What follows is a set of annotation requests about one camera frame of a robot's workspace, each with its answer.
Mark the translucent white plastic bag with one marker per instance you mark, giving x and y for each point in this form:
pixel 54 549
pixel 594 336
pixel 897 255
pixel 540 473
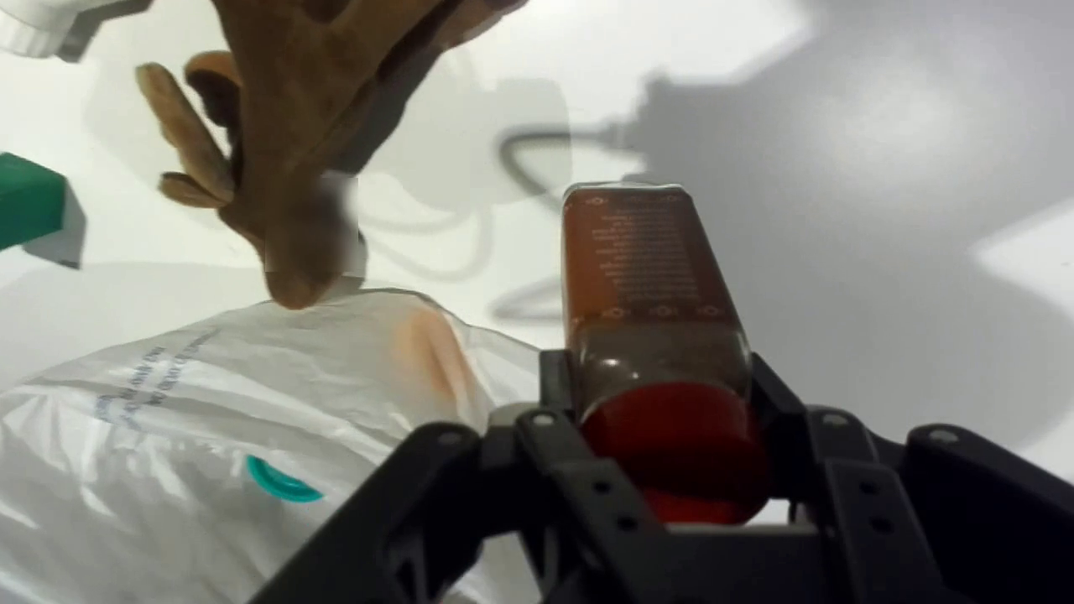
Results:
pixel 168 472

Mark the spice jar red lid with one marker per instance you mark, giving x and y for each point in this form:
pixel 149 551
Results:
pixel 655 302

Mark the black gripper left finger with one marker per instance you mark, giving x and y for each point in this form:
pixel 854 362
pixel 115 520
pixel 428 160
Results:
pixel 524 505

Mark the brown plush moose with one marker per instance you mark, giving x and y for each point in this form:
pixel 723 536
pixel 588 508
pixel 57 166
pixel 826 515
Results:
pixel 313 123

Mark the green bottle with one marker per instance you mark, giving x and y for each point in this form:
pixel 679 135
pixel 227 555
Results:
pixel 34 204

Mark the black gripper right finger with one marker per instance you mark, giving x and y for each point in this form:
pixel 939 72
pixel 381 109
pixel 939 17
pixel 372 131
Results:
pixel 892 505

